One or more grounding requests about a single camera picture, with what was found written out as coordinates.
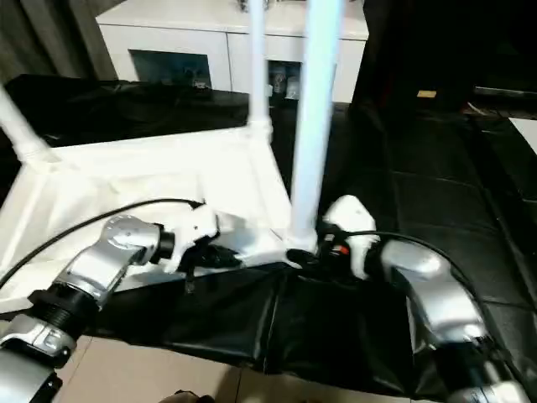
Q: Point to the white plastic table top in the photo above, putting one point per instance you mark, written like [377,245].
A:
[126,168]

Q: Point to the small yellow label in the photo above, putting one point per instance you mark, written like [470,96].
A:
[426,93]

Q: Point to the white sideboard cabinet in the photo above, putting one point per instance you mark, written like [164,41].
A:
[168,38]

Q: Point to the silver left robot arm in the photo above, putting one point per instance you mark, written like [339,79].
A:
[109,252]

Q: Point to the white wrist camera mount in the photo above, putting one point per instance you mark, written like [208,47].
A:
[348,214]
[197,224]

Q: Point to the white plastic table leg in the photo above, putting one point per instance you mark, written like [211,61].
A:
[258,63]
[21,126]
[314,105]

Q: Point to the black table mat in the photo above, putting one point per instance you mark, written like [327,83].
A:
[419,168]

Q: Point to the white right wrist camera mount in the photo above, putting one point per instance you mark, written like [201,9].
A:
[348,214]

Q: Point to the white flat board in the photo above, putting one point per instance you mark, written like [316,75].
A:
[526,132]

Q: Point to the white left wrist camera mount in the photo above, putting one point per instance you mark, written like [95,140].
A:
[197,224]

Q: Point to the grey pleated curtain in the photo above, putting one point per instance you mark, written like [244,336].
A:
[50,38]

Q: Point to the white jar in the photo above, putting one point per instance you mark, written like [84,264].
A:
[293,91]
[279,86]

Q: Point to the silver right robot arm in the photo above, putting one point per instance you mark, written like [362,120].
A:
[436,294]

